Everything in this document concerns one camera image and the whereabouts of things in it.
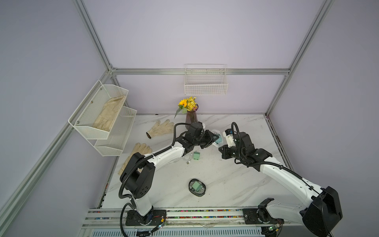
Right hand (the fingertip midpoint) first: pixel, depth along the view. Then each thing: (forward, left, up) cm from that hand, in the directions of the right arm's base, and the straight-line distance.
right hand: (221, 150), depth 82 cm
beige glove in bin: (+11, +62, +16) cm, 65 cm away
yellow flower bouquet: (+29, +19, +9) cm, 36 cm away
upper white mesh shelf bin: (+11, +66, +18) cm, 70 cm away
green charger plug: (-15, +14, -13) cm, 25 cm away
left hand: (+5, +2, +4) cm, 7 cm away
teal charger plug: (+4, +1, +4) cm, 6 cm away
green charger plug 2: (+5, +14, -14) cm, 21 cm away
